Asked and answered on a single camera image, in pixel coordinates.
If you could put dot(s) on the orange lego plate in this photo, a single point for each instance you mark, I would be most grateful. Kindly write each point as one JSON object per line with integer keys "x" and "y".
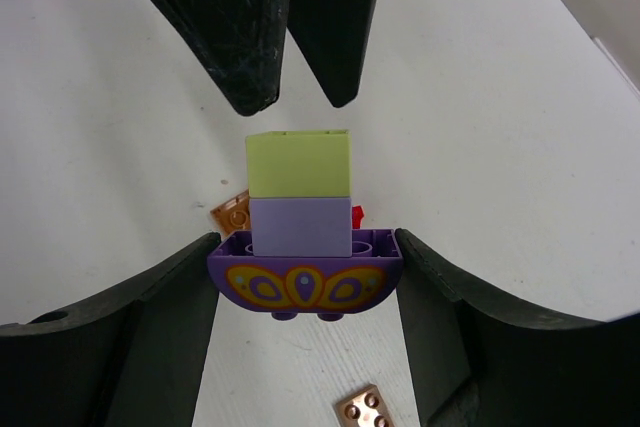
{"x": 364, "y": 408}

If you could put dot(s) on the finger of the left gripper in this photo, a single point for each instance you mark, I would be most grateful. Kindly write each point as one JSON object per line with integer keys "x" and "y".
{"x": 333, "y": 35}
{"x": 238, "y": 42}

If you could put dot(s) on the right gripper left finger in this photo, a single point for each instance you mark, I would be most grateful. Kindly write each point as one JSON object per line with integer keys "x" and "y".
{"x": 131, "y": 355}

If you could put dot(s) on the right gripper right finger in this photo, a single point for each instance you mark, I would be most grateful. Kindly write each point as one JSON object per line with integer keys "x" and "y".
{"x": 480, "y": 356}

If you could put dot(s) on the purple lego assembly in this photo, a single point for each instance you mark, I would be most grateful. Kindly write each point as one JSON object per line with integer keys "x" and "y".
{"x": 329, "y": 287}

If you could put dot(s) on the small red lego piece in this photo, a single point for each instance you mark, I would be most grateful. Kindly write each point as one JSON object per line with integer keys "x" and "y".
{"x": 358, "y": 216}

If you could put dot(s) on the orange lego brick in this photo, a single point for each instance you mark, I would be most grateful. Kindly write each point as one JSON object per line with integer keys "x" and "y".
{"x": 233, "y": 215}

